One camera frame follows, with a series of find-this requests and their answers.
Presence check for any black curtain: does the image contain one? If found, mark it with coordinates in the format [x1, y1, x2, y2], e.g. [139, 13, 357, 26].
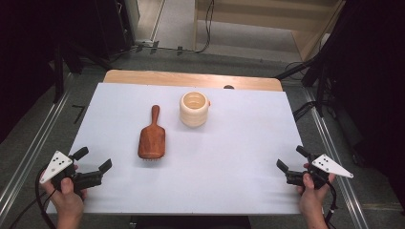
[313, 0, 405, 209]
[0, 0, 136, 145]

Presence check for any person's right hand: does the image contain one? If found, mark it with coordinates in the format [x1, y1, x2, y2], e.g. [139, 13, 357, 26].
[297, 163, 337, 221]

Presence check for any cream ribbed cup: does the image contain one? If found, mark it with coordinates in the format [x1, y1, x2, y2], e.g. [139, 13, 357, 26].
[179, 91, 211, 129]

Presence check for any wooden shelf unit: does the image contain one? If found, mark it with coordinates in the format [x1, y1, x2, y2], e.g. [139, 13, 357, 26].
[193, 0, 347, 62]

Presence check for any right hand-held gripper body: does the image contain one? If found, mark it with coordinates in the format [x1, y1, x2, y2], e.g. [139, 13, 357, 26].
[285, 153, 354, 191]

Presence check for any black floor cable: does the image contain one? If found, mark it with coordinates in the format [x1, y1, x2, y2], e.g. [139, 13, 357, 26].
[291, 100, 318, 122]

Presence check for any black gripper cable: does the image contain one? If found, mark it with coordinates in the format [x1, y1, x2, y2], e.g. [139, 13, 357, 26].
[9, 168, 59, 229]
[324, 181, 339, 229]

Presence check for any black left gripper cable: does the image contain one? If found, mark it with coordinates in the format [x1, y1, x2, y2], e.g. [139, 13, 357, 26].
[9, 168, 59, 229]

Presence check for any wooden table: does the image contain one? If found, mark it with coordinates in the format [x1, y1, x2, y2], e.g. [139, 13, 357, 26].
[103, 69, 284, 93]

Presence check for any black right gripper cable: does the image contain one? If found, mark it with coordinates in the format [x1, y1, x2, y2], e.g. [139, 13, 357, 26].
[324, 181, 339, 229]

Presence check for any wooden hairbrush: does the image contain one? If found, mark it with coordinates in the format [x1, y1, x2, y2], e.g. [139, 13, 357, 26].
[137, 104, 167, 161]

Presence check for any metal floor rail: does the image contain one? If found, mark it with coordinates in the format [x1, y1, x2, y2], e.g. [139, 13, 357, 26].
[301, 87, 371, 229]
[0, 72, 76, 221]

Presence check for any black stand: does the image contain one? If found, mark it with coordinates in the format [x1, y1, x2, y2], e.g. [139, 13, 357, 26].
[52, 42, 111, 104]

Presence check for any person's left hand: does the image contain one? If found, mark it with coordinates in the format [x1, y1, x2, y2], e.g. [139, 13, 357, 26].
[40, 164, 88, 220]

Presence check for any black hanging cable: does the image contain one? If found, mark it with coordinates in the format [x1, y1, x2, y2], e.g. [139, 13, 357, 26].
[178, 0, 216, 54]

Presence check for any white table cover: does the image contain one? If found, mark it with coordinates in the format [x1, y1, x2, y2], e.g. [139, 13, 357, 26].
[47, 82, 305, 216]

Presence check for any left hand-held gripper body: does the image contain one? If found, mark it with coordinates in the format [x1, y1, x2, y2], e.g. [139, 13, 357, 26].
[39, 150, 104, 195]

